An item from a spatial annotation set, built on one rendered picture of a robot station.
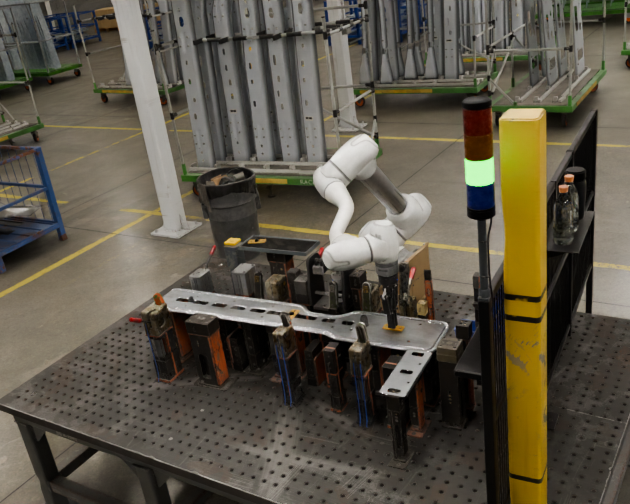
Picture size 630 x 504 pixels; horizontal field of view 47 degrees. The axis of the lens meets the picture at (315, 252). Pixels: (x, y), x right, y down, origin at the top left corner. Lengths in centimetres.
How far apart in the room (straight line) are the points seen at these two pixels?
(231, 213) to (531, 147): 431
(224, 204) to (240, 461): 336
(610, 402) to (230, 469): 147
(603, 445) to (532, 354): 78
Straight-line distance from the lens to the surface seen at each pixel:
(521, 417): 230
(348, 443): 287
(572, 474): 273
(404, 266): 296
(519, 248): 201
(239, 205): 597
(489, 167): 181
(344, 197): 303
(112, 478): 416
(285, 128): 756
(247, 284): 335
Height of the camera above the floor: 250
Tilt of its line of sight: 24 degrees down
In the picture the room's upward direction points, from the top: 8 degrees counter-clockwise
